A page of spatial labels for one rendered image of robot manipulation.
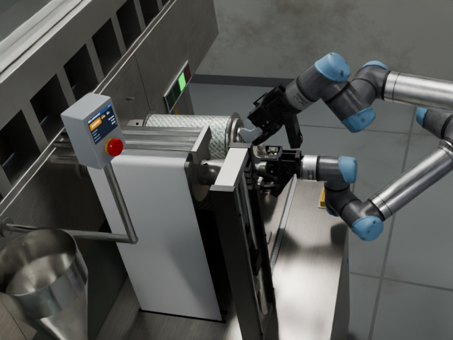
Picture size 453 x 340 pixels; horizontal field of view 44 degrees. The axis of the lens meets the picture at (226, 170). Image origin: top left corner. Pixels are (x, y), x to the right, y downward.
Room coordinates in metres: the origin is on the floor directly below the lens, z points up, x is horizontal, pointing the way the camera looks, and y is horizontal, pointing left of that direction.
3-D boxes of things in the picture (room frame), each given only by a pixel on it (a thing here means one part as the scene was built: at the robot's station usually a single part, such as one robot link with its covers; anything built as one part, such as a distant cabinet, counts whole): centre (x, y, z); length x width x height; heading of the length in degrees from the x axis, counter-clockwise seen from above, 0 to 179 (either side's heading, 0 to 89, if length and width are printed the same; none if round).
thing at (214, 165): (1.03, 0.03, 1.34); 0.06 x 0.06 x 0.06; 68
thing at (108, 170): (0.78, 0.20, 1.51); 0.02 x 0.02 x 0.20
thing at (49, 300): (0.65, 0.33, 1.50); 0.14 x 0.14 x 0.06
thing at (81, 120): (0.77, 0.19, 1.66); 0.07 x 0.07 x 0.10; 53
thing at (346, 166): (1.23, -0.31, 1.11); 0.11 x 0.08 x 0.09; 68
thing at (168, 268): (1.02, 0.23, 1.17); 0.34 x 0.05 x 0.54; 68
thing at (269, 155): (1.29, -0.16, 1.12); 0.12 x 0.08 x 0.09; 68
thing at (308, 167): (1.26, -0.24, 1.11); 0.08 x 0.05 x 0.08; 158
